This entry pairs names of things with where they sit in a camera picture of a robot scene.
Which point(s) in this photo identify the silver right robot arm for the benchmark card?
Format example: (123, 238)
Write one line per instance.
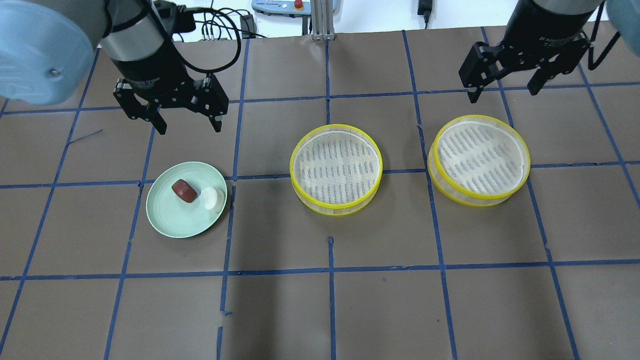
(548, 36)

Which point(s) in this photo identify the red-brown bun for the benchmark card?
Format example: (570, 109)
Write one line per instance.
(184, 191)

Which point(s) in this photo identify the white bun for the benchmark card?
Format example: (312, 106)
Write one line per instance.
(213, 199)

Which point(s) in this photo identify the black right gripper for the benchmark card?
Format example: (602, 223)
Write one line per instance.
(540, 37)

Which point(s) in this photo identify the yellow steamer basket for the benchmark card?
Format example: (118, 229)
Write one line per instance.
(478, 161)
(336, 169)

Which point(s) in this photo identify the teach pendant with red button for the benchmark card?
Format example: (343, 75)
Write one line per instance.
(288, 8)

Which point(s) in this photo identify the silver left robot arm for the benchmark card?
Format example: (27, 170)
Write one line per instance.
(48, 46)

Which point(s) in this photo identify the aluminium frame post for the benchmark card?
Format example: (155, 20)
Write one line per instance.
(322, 19)

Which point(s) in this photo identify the black power adapter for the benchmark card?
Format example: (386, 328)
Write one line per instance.
(425, 9)

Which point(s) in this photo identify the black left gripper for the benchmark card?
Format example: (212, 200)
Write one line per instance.
(150, 74)

